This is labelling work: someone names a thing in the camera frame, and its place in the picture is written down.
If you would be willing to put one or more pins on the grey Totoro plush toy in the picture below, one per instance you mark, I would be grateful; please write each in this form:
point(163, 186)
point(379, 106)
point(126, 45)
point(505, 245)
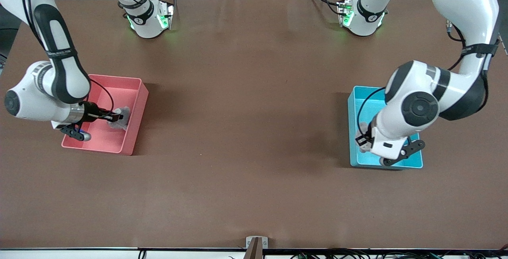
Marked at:
point(357, 135)
point(124, 121)

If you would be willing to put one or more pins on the pink plastic box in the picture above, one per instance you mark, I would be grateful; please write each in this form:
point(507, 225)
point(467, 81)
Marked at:
point(107, 140)

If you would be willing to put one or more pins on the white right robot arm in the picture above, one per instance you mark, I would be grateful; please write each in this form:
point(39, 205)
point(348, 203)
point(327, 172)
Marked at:
point(35, 104)

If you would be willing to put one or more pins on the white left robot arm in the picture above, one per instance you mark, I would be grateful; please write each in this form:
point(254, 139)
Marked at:
point(420, 108)

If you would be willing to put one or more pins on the metal table edge bracket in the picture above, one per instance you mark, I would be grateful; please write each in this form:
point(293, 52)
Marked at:
point(249, 243)

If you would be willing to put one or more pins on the brown table mat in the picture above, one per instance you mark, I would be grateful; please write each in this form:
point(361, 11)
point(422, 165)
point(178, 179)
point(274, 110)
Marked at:
point(254, 92)

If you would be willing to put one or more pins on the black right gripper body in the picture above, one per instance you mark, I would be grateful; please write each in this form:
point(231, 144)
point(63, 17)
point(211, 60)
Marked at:
point(92, 112)

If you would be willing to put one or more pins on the blue plastic box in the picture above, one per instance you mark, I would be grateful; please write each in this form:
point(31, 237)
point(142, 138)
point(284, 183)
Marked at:
point(365, 108)

